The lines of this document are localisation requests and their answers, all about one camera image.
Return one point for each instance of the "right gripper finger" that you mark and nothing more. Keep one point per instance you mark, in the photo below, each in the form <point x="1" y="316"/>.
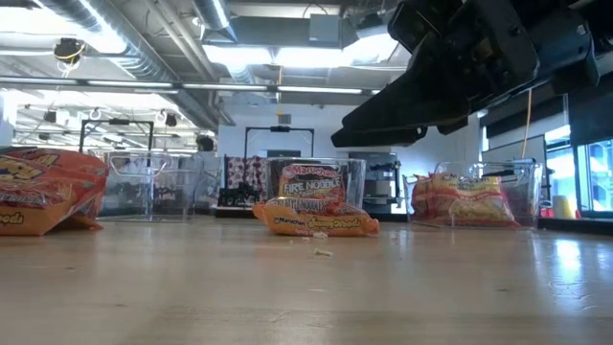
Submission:
<point x="378" y="137"/>
<point x="412" y="108"/>

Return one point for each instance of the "orange Saucy Noods packet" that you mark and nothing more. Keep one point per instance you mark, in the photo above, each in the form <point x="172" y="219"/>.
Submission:
<point x="48" y="172"/>
<point x="29" y="223"/>
<point x="325" y="225"/>

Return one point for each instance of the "grey machine cabinet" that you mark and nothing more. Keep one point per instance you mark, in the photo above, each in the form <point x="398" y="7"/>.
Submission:
<point x="383" y="182"/>

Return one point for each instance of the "clear plastic bin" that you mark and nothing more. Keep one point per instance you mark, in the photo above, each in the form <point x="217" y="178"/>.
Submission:
<point x="354" y="182"/>
<point x="531" y="191"/>
<point x="184" y="191"/>

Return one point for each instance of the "noodle crumb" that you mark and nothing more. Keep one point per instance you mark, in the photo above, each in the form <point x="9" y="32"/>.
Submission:
<point x="320" y="235"/>
<point x="323" y="252"/>

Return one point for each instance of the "grey ceiling unit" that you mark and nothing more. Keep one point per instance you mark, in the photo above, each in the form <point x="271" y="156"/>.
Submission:
<point x="323" y="26"/>

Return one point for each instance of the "patterned fabric panel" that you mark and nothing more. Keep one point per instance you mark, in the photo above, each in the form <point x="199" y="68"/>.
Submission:
<point x="244" y="172"/>

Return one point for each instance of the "glass window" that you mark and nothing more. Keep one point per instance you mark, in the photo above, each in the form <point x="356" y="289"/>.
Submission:
<point x="598" y="172"/>

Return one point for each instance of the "pale yellow roll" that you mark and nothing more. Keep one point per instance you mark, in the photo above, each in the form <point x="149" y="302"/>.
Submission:
<point x="562" y="208"/>

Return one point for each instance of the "person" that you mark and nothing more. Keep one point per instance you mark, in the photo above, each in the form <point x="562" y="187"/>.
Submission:
<point x="206" y="144"/>

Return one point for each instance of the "black low bench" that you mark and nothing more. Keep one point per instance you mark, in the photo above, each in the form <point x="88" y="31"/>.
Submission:
<point x="574" y="226"/>

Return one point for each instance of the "black hanging spotlight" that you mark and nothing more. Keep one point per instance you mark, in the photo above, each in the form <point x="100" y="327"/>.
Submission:
<point x="50" y="116"/>
<point x="171" y="120"/>

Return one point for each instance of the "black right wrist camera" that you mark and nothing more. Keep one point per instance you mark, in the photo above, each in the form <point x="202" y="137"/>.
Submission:
<point x="421" y="24"/>

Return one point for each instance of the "small grey wall box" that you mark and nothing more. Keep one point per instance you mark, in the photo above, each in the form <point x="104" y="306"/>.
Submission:
<point x="284" y="119"/>

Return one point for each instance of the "black gantry frame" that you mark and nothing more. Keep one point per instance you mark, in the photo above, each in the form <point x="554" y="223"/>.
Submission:
<point x="117" y="121"/>
<point x="280" y="128"/>

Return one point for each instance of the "silver ventilation duct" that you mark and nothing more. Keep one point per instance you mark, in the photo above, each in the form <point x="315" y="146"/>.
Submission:
<point x="143" y="64"/>

